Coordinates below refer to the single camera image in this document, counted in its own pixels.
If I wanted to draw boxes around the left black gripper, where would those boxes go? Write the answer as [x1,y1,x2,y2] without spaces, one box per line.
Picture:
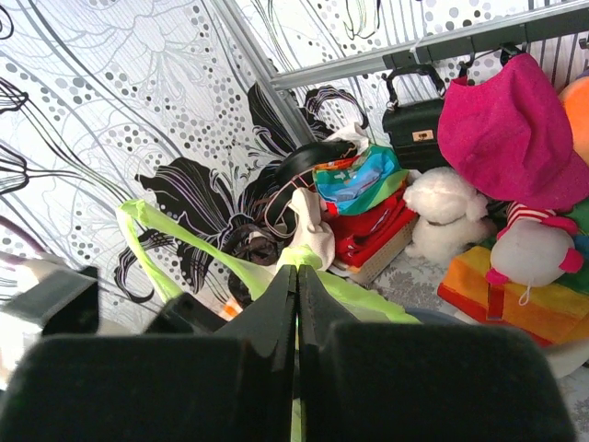
[145,293,221,334]

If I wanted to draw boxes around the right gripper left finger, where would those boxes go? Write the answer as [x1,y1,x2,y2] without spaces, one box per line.
[1,266,296,441]

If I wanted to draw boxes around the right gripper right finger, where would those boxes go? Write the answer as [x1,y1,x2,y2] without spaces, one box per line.
[298,266,576,441]

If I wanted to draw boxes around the green plastic trash bag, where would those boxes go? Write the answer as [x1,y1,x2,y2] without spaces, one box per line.
[116,200,420,441]

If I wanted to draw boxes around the blue trash bin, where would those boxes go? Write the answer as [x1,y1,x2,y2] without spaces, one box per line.
[405,308,464,325]

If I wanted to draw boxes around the cream canvas tote bag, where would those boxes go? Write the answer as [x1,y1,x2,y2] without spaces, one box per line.
[276,188,335,271]

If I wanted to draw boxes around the magenta fabric bag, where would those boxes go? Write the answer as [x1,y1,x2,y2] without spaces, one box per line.
[438,52,588,210]

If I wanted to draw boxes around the red clothing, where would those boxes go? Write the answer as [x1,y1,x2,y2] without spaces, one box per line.
[328,191,416,267]

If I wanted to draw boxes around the cream plush lamb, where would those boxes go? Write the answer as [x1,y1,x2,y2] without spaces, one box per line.
[403,167,497,264]

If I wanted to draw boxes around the colourful patterned cloth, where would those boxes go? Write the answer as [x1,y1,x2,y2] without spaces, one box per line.
[313,145,409,216]

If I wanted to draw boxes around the rainbow striped cloth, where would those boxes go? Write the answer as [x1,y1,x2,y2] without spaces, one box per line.
[436,202,589,347]

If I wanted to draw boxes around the black round hat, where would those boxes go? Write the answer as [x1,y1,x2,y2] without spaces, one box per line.
[275,141,357,186]

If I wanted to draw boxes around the pink white plush doll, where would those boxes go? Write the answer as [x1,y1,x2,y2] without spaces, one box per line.
[486,202,584,287]

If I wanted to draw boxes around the black leather handbag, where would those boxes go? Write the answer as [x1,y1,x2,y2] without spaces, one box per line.
[382,64,448,173]

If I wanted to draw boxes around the orange plush toy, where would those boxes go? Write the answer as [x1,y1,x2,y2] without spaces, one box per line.
[559,70,589,163]

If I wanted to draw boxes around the dark braided strap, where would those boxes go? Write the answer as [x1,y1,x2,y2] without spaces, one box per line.
[220,222,282,268]

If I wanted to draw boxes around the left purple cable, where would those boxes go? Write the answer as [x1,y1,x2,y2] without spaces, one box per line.
[0,214,52,268]

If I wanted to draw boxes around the black hook rail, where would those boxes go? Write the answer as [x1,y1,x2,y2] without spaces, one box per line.
[383,1,588,69]

